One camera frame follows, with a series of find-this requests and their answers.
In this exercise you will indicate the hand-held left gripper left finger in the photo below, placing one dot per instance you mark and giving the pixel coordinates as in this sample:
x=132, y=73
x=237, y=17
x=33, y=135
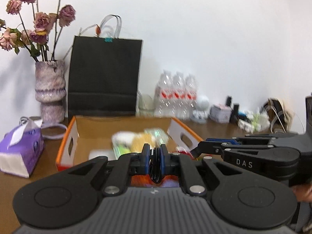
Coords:
x=145, y=160

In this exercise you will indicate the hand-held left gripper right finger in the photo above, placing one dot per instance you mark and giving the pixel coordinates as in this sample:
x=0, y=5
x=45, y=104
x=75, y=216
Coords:
x=164, y=160

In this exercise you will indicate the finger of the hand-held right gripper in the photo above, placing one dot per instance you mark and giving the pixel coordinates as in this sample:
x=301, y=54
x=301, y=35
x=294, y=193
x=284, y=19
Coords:
x=207, y=148
x=219, y=140

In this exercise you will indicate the small red packet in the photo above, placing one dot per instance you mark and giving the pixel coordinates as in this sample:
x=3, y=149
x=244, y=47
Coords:
x=182, y=151

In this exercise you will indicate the snack packets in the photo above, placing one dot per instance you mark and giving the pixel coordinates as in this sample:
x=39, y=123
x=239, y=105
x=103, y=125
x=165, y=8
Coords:
x=136, y=140

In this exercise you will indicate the iridescent plastic bag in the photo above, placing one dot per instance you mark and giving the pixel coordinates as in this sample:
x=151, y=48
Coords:
x=158, y=135

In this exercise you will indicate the orange-edged cardboard box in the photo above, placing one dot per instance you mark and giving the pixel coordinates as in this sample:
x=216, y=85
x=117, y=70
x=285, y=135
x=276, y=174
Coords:
x=97, y=131

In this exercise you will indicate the person's right hand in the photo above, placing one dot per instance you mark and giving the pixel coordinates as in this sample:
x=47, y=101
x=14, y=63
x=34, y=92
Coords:
x=303, y=192

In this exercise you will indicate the green packet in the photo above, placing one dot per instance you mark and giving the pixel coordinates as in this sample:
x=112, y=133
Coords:
x=121, y=150

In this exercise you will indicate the black upright device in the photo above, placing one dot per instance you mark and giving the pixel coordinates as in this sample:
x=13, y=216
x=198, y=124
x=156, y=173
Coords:
x=235, y=113

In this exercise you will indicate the white and green clutter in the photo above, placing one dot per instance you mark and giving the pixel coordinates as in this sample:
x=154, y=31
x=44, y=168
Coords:
x=253, y=121

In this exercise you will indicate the white robot figurine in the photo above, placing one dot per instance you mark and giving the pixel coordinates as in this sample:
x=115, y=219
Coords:
x=202, y=104

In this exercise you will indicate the small black box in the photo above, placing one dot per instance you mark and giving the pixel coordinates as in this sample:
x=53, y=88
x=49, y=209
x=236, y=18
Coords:
x=229, y=100

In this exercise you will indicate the white flat packet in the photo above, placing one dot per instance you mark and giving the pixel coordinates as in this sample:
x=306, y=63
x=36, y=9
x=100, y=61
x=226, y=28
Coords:
x=101, y=154

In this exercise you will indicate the clear glass cup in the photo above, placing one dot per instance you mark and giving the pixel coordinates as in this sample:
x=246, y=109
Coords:
x=146, y=107

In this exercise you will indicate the black paper bag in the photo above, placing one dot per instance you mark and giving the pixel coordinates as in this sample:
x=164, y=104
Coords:
x=104, y=78

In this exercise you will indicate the purple mottled ceramic vase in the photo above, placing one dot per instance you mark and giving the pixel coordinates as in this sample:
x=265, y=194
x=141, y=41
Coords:
x=50, y=90

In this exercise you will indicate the purple tissue pack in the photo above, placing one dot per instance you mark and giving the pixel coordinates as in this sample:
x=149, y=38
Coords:
x=20, y=151

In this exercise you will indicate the dried pink rose bouquet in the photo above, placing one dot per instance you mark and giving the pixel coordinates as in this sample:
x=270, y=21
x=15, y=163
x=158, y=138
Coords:
x=41, y=24

